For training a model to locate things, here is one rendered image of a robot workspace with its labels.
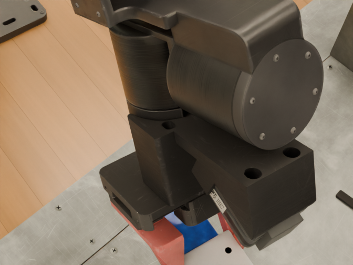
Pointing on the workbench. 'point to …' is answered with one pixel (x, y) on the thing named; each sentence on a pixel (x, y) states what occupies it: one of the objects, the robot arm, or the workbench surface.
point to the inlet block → (208, 245)
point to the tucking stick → (345, 198)
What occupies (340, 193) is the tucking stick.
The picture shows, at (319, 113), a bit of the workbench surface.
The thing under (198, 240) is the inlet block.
